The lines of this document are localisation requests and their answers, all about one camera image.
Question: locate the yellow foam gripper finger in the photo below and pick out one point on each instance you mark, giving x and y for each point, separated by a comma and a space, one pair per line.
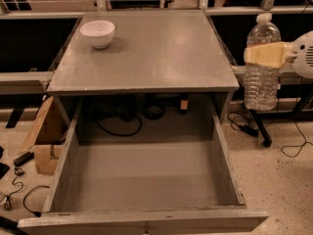
272, 55

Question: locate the clear plastic water bottle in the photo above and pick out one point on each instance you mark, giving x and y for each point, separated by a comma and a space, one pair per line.
261, 83

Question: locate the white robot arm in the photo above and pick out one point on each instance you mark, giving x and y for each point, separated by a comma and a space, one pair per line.
297, 54

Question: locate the grey open top drawer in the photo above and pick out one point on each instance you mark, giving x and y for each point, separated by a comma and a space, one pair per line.
174, 177

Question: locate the black metal stand leg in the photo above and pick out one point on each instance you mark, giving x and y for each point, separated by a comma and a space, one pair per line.
267, 141

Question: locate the black power adapter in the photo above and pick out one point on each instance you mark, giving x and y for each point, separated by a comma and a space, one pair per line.
249, 130

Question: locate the grey wooden cabinet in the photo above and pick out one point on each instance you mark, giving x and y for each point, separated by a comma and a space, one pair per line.
156, 51

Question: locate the white ceramic bowl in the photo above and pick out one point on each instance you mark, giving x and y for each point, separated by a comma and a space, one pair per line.
98, 33

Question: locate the brown cardboard box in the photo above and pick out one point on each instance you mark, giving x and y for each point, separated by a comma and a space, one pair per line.
45, 137

